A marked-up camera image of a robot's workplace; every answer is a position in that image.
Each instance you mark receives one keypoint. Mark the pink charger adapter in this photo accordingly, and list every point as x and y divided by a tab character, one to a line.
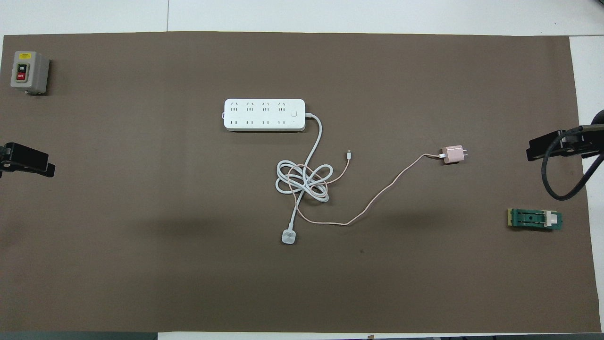
453	153

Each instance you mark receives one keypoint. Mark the grey on off switch box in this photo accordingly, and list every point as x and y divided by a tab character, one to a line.
28	71

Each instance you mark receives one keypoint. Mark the white power strip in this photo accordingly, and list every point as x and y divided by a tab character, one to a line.
264	115

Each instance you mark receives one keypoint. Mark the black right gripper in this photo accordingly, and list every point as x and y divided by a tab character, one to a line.
592	144

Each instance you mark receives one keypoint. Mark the brown table mat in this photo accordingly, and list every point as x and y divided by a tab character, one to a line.
141	236

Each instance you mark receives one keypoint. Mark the green knife switch yellow base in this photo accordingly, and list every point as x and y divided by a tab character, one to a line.
531	219

